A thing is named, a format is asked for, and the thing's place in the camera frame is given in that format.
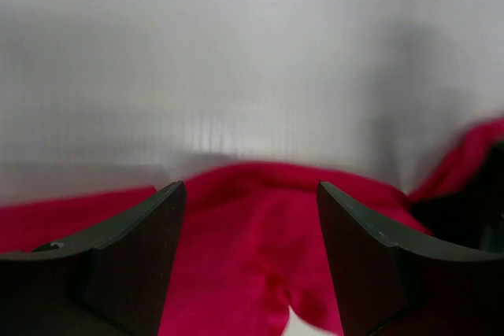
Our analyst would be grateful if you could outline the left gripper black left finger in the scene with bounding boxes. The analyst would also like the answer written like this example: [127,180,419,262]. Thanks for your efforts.
[1,182,187,335]

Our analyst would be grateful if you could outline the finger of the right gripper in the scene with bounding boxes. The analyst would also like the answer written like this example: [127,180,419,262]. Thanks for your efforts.
[411,141,503,252]

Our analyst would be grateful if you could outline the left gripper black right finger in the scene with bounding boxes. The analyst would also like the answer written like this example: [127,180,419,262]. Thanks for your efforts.
[317,182,503,335]

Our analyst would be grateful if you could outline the red t shirt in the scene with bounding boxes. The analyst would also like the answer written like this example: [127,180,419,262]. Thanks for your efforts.
[1,119,503,335]

